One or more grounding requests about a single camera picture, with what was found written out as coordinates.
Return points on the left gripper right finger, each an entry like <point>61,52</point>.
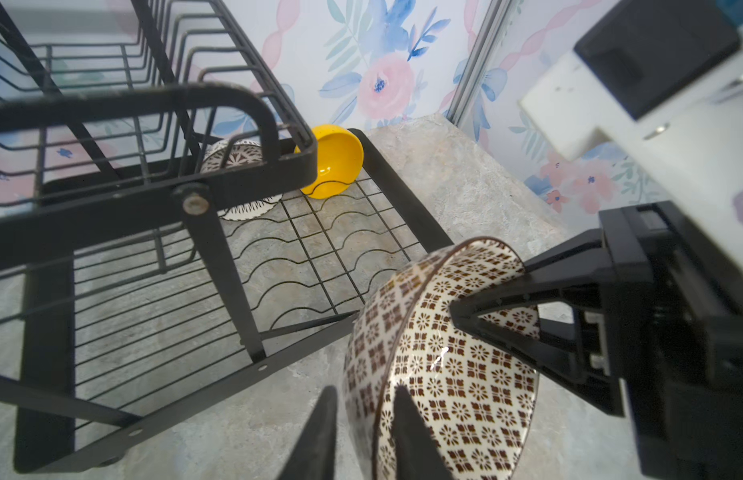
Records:
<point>415,450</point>

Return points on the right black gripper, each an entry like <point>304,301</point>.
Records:
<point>673,306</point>

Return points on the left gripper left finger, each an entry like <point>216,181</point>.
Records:
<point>314,455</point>

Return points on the orange dotted patterned bowl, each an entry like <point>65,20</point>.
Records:
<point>477,400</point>

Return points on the yellow bowl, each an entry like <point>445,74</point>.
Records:
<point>340,162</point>

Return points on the white red patterned bowl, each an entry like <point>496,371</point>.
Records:
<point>244,152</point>

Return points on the right aluminium corner post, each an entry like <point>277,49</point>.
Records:
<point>496,22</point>

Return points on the black wire dish rack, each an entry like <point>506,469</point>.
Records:
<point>127,306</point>

